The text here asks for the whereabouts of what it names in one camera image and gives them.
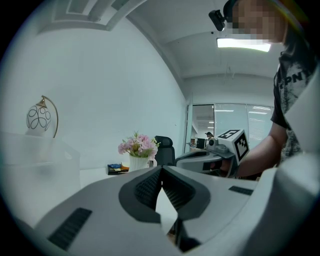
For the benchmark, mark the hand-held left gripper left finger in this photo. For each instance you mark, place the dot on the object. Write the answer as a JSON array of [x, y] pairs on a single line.
[[100, 207]]

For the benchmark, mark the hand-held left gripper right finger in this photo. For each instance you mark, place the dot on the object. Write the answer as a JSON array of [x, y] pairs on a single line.
[[220, 197]]

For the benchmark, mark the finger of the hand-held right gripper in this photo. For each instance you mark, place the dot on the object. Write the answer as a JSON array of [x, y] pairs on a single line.
[[195, 160]]

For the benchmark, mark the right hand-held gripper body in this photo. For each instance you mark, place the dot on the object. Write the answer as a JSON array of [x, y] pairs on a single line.
[[240, 147]]

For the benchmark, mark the pink flowers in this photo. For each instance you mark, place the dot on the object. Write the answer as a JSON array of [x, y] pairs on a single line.
[[140, 150]]

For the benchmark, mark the clear plastic container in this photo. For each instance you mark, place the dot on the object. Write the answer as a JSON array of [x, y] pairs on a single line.
[[37, 170]]

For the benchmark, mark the person's right forearm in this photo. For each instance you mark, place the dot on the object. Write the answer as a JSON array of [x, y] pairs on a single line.
[[265, 152]]

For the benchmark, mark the person's right hand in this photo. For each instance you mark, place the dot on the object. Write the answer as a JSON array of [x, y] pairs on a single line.
[[222, 166]]

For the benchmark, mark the black office chair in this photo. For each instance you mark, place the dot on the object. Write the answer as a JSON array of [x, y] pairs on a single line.
[[165, 152]]

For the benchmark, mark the glass office partition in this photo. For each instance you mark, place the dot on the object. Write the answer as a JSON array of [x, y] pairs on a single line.
[[230, 117]]

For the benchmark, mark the person's black printed t-shirt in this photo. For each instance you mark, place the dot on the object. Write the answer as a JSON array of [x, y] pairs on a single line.
[[292, 95]]

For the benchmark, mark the rectangular ceiling light panel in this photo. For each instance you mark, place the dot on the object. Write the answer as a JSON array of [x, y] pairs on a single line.
[[243, 44]]

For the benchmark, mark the person's head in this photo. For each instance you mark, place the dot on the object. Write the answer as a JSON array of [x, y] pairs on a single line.
[[260, 20]]

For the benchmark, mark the black head-worn camera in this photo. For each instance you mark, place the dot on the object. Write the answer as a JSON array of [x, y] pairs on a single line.
[[218, 20]]

